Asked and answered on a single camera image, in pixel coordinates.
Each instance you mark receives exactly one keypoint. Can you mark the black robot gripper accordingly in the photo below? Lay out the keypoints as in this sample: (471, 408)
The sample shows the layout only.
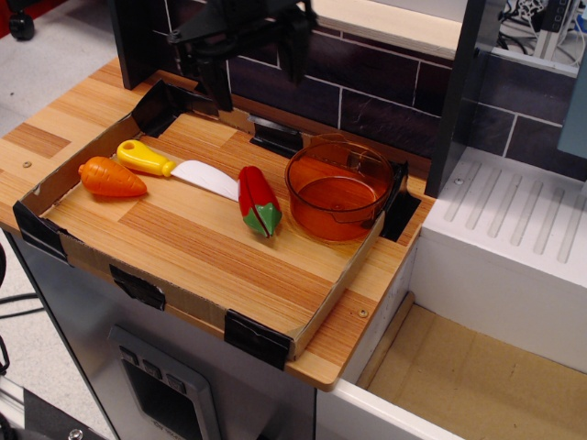
(223, 30)

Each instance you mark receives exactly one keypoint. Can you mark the yellow handled white toy knife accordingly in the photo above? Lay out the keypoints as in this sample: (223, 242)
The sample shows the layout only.
(137, 156)

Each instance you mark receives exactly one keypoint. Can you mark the transparent orange plastic pot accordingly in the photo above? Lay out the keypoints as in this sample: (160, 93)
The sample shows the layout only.
(337, 188)

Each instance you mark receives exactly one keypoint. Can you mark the red green toy pepper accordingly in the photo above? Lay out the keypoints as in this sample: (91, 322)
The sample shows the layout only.
(258, 204)

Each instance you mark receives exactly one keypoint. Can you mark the orange plastic toy carrot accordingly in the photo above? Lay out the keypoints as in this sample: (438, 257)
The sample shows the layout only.
(105, 177)

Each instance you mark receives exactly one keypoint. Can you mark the black office chair wheel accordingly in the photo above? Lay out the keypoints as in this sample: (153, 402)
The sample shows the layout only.
(20, 23)

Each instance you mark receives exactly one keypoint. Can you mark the grey toy oven front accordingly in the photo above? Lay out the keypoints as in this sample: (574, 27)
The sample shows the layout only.
(152, 375)

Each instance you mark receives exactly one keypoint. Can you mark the white toy sink unit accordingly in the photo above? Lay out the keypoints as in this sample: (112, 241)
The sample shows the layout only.
(482, 335)

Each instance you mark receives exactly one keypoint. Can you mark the dark grey right post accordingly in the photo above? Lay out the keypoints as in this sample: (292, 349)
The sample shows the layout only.
(478, 37)

